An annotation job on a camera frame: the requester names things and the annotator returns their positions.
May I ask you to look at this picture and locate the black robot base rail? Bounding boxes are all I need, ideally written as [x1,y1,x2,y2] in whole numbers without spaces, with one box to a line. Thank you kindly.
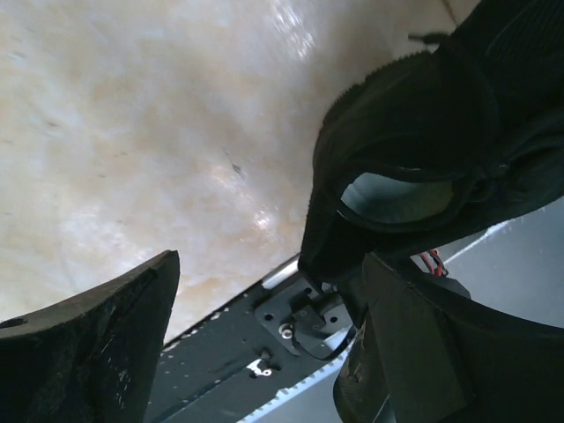
[145,257,366,422]

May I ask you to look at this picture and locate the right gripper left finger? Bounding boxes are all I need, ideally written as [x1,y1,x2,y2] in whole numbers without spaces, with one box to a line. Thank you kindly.
[1,250,180,422]

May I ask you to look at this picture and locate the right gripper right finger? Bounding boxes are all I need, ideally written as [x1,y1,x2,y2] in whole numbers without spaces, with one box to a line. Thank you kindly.
[333,255,563,422]

